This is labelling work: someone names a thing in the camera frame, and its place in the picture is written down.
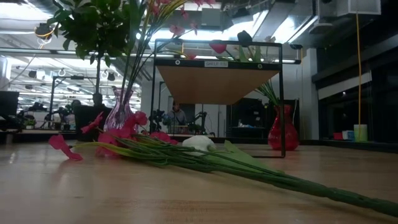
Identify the red artificial tulip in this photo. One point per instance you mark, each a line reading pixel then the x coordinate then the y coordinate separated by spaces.
pixel 218 47

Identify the pink ribbed glass vase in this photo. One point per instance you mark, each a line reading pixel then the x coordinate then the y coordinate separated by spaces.
pixel 118 109

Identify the red flower bunch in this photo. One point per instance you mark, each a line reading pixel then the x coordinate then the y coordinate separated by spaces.
pixel 118 135

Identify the pink blossom flower spray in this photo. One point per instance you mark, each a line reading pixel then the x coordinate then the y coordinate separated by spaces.
pixel 177 29

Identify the black artificial tulip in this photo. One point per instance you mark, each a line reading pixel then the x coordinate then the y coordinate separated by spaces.
pixel 244 35

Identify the red glass vase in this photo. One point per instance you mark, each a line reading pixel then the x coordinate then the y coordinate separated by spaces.
pixel 290 133

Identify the black background robot arm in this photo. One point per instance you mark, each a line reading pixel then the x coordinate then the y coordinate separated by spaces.
pixel 158 119
pixel 199 121

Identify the person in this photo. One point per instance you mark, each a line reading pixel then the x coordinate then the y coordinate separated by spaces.
pixel 177 116
pixel 74 105

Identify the black cabinet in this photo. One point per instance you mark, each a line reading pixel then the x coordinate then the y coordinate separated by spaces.
pixel 245 112

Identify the green potted plant black pot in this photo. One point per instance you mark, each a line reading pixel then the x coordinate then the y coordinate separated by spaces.
pixel 90 25

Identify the small red box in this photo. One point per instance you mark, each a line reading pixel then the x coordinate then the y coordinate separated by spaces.
pixel 338 136

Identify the pink artificial flower stems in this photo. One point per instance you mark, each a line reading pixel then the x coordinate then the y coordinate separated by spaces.
pixel 342 146

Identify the white and blue box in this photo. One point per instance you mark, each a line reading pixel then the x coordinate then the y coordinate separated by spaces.
pixel 348 135

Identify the pale green cylinder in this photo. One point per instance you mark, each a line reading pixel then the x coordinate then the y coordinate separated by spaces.
pixel 364 133

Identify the black round lamp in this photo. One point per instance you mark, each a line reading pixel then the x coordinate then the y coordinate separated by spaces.
pixel 43 30

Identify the black monitor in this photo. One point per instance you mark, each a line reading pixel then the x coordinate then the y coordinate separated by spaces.
pixel 9 102

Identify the wooden shelf with black frame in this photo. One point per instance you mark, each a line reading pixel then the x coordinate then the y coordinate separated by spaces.
pixel 217 84

